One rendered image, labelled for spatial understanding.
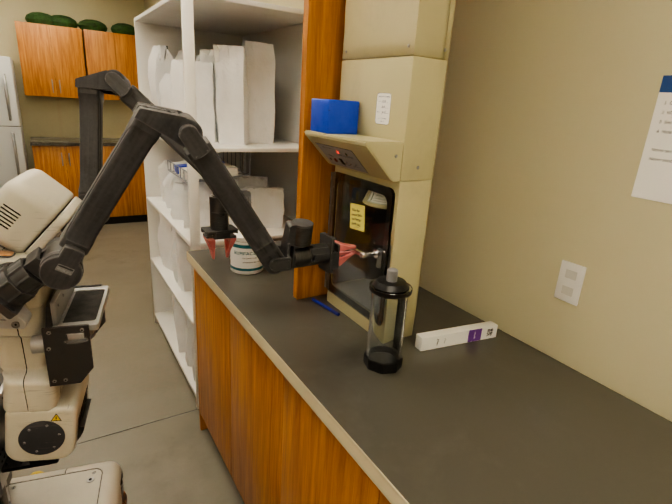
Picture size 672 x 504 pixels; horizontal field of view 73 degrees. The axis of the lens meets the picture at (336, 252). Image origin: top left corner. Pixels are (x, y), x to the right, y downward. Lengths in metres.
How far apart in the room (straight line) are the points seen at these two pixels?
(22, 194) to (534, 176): 1.31
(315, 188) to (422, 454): 0.87
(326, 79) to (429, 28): 0.39
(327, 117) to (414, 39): 0.30
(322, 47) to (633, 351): 1.18
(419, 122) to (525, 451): 0.79
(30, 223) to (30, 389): 0.42
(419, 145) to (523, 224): 0.45
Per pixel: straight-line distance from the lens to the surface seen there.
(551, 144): 1.44
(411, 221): 1.26
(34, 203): 1.22
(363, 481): 1.09
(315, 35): 1.47
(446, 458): 1.02
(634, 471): 1.16
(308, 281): 1.58
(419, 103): 1.21
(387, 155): 1.16
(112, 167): 1.02
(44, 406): 1.42
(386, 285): 1.12
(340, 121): 1.31
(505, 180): 1.52
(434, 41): 1.24
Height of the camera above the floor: 1.60
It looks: 18 degrees down
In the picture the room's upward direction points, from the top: 4 degrees clockwise
